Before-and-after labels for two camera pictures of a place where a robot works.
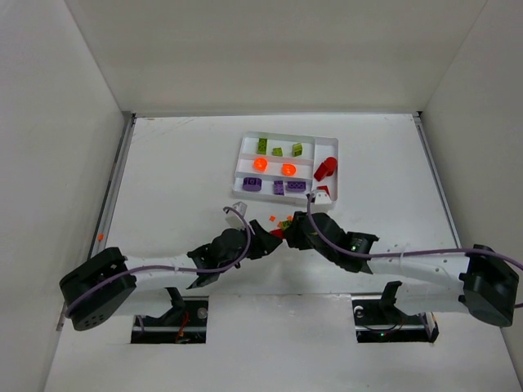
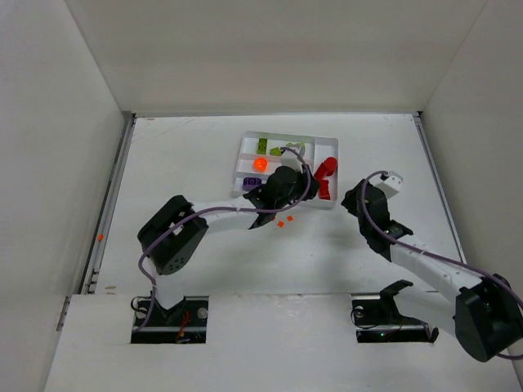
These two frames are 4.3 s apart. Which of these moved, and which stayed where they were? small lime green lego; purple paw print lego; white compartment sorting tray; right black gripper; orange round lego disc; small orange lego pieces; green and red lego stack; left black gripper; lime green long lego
Moved: right black gripper; green and red lego stack; left black gripper
Stayed: purple paw print lego; lime green long lego; orange round lego disc; white compartment sorting tray; small lime green lego; small orange lego pieces
